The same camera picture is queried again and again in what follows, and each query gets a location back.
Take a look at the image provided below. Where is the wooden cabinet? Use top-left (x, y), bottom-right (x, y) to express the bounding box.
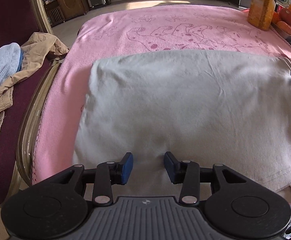
top-left (42, 0), bottom-right (90, 27)

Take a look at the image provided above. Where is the grey white t-shirt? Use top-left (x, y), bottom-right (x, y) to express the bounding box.
top-left (73, 50), bottom-right (283, 196)

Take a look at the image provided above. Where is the light blue knit sweater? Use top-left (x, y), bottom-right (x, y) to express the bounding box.
top-left (0, 42), bottom-right (23, 85)

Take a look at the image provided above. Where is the maroon gold banquet chair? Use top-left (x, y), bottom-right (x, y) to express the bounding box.
top-left (0, 0), bottom-right (68, 205)

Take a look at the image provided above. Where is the metal fruit bowl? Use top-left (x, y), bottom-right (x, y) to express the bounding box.
top-left (271, 23), bottom-right (291, 44)

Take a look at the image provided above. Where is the pink blanket table cover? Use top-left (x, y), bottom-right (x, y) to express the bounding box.
top-left (32, 5), bottom-right (291, 183)

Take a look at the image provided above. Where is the orange juice bottle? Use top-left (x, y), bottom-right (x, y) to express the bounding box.
top-left (248, 0), bottom-right (276, 31)

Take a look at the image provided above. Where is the tan beige jacket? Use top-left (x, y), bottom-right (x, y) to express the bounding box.
top-left (0, 32), bottom-right (69, 130)

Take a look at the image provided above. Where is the red apple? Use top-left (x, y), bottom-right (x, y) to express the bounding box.
top-left (279, 8), bottom-right (291, 26)

